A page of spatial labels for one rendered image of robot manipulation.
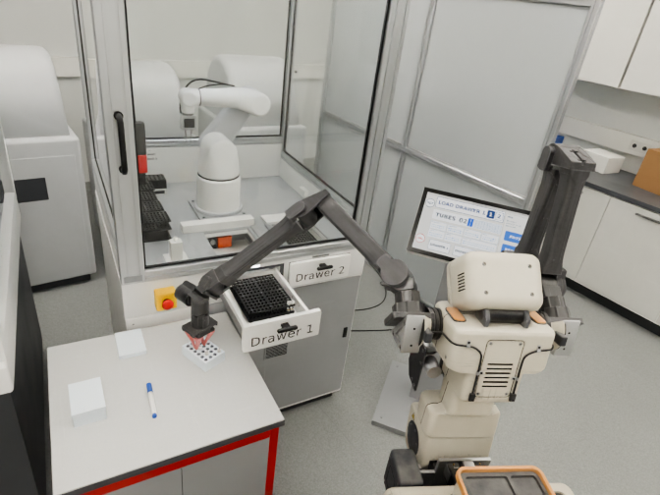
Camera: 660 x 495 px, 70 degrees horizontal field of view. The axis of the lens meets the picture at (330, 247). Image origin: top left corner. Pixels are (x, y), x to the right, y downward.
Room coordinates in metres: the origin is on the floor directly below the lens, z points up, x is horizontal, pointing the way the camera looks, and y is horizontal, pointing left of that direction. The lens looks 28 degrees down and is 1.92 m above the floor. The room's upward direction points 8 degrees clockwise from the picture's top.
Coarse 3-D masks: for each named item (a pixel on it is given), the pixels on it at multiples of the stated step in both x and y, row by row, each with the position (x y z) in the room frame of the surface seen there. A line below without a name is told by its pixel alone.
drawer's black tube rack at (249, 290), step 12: (264, 276) 1.59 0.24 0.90; (240, 288) 1.48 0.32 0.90; (252, 288) 1.49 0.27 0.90; (264, 288) 1.50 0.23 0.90; (276, 288) 1.52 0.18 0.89; (240, 300) 1.44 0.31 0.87; (252, 300) 1.41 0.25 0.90; (264, 300) 1.43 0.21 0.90; (276, 300) 1.43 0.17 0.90; (288, 300) 1.44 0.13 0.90; (264, 312) 1.39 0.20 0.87; (276, 312) 1.40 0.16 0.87; (288, 312) 1.41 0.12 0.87
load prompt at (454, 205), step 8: (440, 200) 2.00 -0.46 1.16; (448, 200) 1.99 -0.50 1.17; (456, 200) 1.99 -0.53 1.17; (448, 208) 1.97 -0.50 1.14; (456, 208) 1.96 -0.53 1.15; (464, 208) 1.96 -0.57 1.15; (472, 208) 1.96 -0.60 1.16; (480, 208) 1.95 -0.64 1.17; (488, 208) 1.95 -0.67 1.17; (480, 216) 1.93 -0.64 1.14; (488, 216) 1.93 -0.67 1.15; (496, 216) 1.92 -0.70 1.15; (504, 216) 1.92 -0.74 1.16
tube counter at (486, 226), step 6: (462, 216) 1.94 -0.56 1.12; (462, 222) 1.92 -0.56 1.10; (468, 222) 1.92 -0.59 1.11; (474, 222) 1.91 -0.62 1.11; (480, 222) 1.91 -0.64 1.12; (486, 222) 1.91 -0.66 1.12; (474, 228) 1.90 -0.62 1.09; (480, 228) 1.89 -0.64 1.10; (486, 228) 1.89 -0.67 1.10; (492, 228) 1.89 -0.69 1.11; (498, 228) 1.89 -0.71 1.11; (498, 234) 1.87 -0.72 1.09
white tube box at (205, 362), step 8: (200, 344) 1.26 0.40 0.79; (208, 344) 1.27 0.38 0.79; (184, 352) 1.23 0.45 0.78; (192, 352) 1.21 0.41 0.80; (200, 352) 1.21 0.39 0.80; (208, 352) 1.22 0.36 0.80; (216, 352) 1.23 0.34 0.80; (224, 352) 1.23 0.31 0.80; (192, 360) 1.20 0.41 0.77; (200, 360) 1.18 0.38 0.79; (208, 360) 1.18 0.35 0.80; (216, 360) 1.20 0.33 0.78; (208, 368) 1.17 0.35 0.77
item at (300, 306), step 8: (256, 272) 1.61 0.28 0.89; (264, 272) 1.63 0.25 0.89; (272, 272) 1.64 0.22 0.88; (280, 280) 1.60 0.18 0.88; (288, 288) 1.54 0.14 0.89; (224, 296) 1.45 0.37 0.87; (232, 296) 1.51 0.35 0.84; (296, 296) 1.48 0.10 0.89; (224, 304) 1.44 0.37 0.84; (232, 304) 1.37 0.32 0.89; (296, 304) 1.47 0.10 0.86; (304, 304) 1.43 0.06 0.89; (232, 312) 1.36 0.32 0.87; (240, 312) 1.41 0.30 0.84; (296, 312) 1.46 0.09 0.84; (240, 320) 1.30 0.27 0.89; (240, 328) 1.29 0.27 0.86
